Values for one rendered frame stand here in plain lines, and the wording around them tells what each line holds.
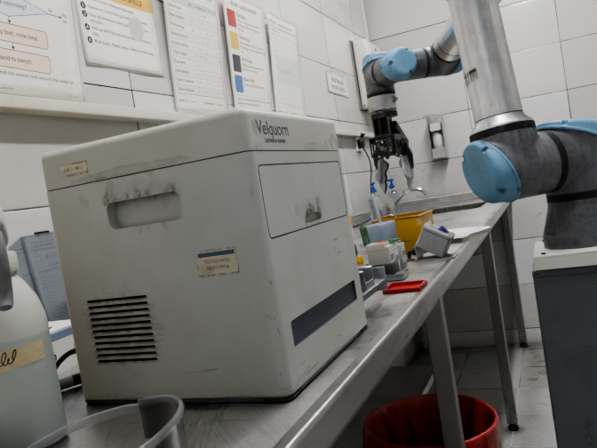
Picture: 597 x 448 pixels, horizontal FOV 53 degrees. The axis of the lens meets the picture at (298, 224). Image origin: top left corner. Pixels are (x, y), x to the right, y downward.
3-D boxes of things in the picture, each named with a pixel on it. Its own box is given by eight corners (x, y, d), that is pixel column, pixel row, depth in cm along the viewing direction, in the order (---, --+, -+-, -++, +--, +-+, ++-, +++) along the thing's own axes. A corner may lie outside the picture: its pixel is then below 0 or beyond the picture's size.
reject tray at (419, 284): (420, 292, 104) (419, 287, 104) (383, 294, 107) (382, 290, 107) (427, 284, 111) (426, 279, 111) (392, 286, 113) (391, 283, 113)
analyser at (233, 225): (290, 404, 59) (241, 104, 58) (81, 405, 70) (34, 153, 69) (374, 322, 87) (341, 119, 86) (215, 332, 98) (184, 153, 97)
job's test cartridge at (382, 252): (392, 274, 120) (387, 243, 119) (370, 276, 121) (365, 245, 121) (397, 270, 123) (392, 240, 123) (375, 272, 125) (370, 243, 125)
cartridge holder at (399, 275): (403, 280, 118) (401, 262, 118) (360, 284, 122) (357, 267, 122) (409, 275, 123) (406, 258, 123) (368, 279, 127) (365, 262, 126)
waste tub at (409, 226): (425, 253, 152) (419, 214, 151) (376, 258, 158) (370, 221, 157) (438, 245, 164) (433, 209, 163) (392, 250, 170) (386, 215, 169)
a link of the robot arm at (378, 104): (372, 100, 162) (401, 93, 158) (375, 117, 162) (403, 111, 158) (362, 99, 155) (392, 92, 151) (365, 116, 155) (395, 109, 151)
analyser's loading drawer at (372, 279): (351, 320, 82) (345, 284, 82) (307, 324, 85) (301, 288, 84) (387, 289, 101) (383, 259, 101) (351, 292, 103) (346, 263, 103)
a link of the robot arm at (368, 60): (367, 51, 151) (355, 60, 159) (374, 94, 151) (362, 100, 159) (395, 48, 152) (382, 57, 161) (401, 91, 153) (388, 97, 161)
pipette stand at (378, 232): (394, 266, 139) (386, 224, 139) (366, 268, 143) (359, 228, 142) (406, 259, 148) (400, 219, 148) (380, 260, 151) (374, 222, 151)
